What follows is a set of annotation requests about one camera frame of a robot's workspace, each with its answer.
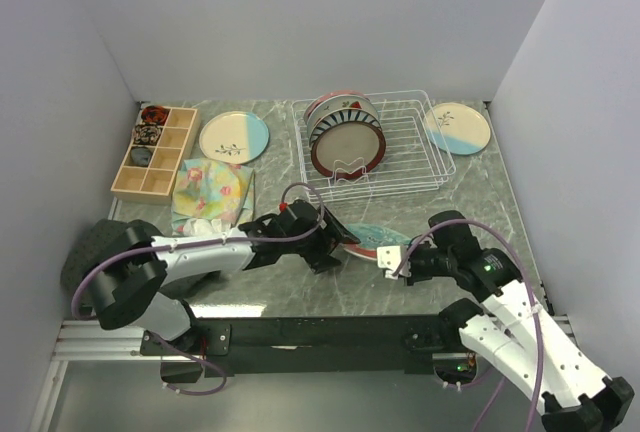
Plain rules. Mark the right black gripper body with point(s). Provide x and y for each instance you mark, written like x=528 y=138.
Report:
x=429 y=261

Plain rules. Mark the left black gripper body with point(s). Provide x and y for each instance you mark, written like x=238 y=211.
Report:
x=313 y=247

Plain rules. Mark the red teal floral plate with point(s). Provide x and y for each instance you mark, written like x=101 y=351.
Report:
x=371 y=237

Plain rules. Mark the maroon rim beige plate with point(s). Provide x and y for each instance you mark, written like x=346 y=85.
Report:
x=348 y=151

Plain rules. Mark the blue striped white plate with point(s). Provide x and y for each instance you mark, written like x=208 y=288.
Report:
x=340 y=117

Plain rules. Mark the watermelon pattern plate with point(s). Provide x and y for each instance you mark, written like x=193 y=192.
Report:
x=342 y=102

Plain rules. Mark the cream blue plate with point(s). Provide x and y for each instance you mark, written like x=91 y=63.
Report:
x=457 y=128
x=234 y=137

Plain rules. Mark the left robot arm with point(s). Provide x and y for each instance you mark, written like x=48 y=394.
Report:
x=123 y=283

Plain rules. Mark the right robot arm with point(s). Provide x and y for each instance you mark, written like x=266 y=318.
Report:
x=505 y=324

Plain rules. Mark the floral pastel cloth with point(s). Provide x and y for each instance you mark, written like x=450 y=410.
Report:
x=217 y=192

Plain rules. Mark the black table front beam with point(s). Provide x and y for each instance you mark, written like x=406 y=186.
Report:
x=409 y=343

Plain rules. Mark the wooden compartment box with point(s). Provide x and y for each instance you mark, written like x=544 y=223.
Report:
x=155 y=183

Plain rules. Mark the grey fabric item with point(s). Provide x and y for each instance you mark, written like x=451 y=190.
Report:
x=140 y=156

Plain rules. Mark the patterned brown fabric item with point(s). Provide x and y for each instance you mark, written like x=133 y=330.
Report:
x=146 y=134

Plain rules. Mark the red black fabric item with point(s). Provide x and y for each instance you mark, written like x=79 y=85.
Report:
x=154 y=115

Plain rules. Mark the dark dotted cloth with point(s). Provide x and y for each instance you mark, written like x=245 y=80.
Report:
x=92 y=248

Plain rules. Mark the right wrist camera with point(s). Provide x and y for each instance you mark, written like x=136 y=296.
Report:
x=393 y=261

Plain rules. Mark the white wire dish rack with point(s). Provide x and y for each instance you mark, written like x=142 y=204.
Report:
x=401 y=150

